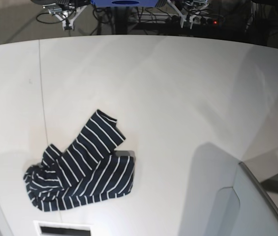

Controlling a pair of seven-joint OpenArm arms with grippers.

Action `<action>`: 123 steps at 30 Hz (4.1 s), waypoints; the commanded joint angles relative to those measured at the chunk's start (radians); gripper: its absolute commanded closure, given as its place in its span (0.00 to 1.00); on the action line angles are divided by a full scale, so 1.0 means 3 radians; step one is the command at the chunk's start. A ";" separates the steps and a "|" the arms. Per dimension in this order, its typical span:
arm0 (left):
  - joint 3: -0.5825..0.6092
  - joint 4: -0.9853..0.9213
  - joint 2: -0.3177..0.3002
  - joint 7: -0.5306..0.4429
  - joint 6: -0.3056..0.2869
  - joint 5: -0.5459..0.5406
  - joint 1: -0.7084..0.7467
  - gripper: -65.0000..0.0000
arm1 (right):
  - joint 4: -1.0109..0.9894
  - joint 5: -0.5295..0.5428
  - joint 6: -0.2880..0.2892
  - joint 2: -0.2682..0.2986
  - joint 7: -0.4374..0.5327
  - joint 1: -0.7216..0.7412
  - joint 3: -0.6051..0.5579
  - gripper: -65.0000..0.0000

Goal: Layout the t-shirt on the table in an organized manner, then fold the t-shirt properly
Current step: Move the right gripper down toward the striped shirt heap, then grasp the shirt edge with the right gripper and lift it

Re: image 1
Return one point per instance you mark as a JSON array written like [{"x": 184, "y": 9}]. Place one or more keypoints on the blue plastic bin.
[{"x": 124, "y": 3}]

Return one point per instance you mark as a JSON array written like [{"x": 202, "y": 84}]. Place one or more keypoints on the navy white striped t-shirt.
[{"x": 87, "y": 172}]

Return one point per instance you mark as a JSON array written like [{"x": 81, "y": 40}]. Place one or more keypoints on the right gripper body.
[{"x": 66, "y": 17}]

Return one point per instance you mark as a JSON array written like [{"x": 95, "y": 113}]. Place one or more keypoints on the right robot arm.
[{"x": 63, "y": 4}]

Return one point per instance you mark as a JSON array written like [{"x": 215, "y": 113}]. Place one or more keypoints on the power strip with red light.
[{"x": 213, "y": 19}]

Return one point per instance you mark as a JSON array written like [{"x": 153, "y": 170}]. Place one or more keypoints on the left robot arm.
[{"x": 186, "y": 1}]

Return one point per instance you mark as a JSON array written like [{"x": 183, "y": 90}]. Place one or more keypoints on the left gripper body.
[{"x": 184, "y": 9}]

